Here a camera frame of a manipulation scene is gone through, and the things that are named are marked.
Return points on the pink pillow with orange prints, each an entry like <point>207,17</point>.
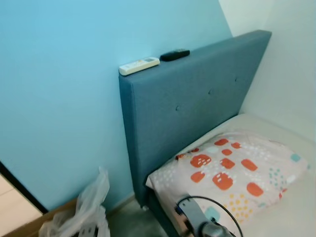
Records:
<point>232,168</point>

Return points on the large clear plastic bag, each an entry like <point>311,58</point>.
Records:
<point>84,207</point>

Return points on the cream sheeted mattress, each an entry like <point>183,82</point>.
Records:
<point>296,212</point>

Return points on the black remote control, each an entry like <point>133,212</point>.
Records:
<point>174,55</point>

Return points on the white remote control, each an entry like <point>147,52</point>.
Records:
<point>139,66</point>

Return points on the brown cardboard box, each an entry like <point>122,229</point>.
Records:
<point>29,224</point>

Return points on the teal fabric bed frame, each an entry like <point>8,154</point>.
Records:
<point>187,108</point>

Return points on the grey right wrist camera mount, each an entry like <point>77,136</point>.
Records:
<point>193,215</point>

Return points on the black door frame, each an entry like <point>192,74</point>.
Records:
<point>22,185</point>

